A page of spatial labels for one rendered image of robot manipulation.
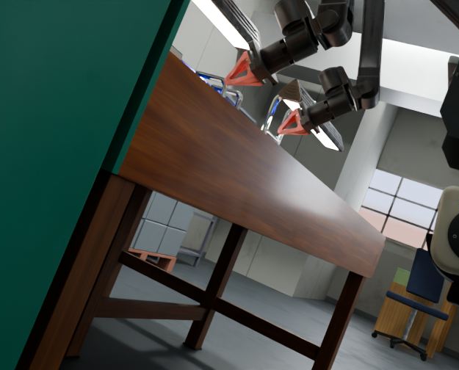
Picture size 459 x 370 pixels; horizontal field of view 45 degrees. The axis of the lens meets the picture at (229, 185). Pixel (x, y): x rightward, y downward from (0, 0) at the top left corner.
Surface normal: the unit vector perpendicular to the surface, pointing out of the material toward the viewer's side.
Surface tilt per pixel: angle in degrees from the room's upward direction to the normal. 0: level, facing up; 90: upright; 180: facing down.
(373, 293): 90
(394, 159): 90
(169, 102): 90
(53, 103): 90
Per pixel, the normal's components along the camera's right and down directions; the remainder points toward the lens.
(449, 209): -0.37, -0.21
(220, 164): 0.83, 0.30
